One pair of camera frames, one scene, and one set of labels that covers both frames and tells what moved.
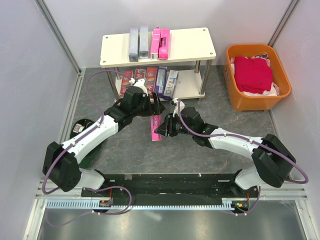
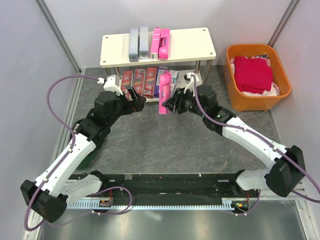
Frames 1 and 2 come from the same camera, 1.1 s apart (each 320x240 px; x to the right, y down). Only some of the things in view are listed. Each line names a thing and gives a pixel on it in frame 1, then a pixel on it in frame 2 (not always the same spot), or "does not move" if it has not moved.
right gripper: [169, 121] → [177, 100]
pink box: [164, 43] does not move
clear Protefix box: [133, 45] does not move
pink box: [155, 120] → [165, 90]
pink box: [155, 43] does not move
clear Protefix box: [144, 42] does not move
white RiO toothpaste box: [171, 81] does not move
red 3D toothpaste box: [151, 74] does not move
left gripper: [156, 108] → [137, 104]
